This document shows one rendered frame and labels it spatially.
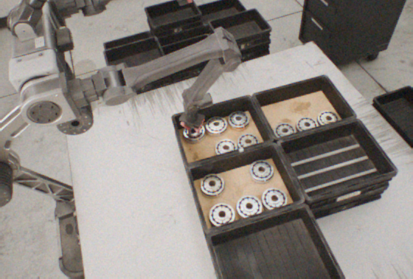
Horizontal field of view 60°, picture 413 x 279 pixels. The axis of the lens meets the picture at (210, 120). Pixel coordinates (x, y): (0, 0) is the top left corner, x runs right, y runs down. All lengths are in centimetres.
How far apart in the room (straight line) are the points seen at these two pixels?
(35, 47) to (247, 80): 127
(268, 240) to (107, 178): 84
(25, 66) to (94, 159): 86
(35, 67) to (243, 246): 95
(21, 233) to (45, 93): 177
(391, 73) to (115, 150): 243
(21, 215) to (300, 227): 195
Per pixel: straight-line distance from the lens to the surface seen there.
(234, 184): 155
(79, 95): 108
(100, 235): 170
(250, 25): 290
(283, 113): 179
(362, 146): 173
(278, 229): 147
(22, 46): 125
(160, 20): 305
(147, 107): 205
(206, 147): 166
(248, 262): 142
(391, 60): 356
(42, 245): 263
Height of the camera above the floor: 218
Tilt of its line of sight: 50 degrees down
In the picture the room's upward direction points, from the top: 6 degrees counter-clockwise
